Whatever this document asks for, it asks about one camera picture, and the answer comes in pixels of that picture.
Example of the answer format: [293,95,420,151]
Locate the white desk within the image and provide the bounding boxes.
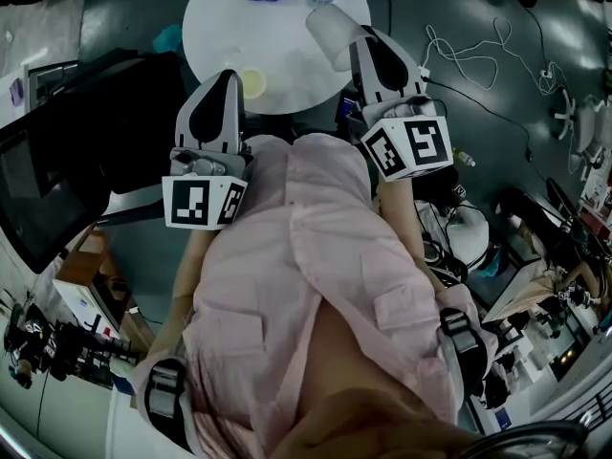
[51,277,123,348]

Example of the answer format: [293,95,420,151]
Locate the brown wooden cabinet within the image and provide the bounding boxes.
[55,227,128,305]

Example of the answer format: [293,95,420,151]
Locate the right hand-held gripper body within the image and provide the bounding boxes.
[356,94,454,183]

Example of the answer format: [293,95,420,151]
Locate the yellow plastic cup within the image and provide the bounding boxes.
[238,67,268,99]

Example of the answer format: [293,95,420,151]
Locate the person's head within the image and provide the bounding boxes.
[286,384,479,459]

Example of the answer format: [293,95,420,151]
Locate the white office chair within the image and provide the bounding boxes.
[554,88,612,181]

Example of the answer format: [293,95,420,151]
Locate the small yellow bottle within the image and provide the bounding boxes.
[451,146,478,168]

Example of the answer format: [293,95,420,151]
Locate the dark headset rim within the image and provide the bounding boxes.
[458,418,589,459]

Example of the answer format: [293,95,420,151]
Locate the person's left forearm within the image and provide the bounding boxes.
[155,227,216,362]

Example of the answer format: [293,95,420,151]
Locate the round white table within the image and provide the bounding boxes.
[182,0,372,116]

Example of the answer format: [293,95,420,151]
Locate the clear plastic cup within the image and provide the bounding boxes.
[305,5,370,72]

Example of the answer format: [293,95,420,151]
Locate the person's right forearm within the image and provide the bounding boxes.
[375,177,431,281]

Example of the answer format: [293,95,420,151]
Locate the teal bag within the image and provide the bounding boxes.
[152,23,186,53]

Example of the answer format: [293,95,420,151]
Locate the black grey shoulder strap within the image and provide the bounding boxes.
[142,356,192,451]
[438,306,487,396]

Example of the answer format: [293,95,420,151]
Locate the pink shirt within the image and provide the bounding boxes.
[131,131,484,459]

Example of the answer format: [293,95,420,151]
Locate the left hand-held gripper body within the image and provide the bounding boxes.
[161,146,253,231]

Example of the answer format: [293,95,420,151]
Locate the black mesh office chair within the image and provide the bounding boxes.
[0,48,187,274]

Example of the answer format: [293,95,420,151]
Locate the white cable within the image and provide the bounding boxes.
[425,16,570,98]

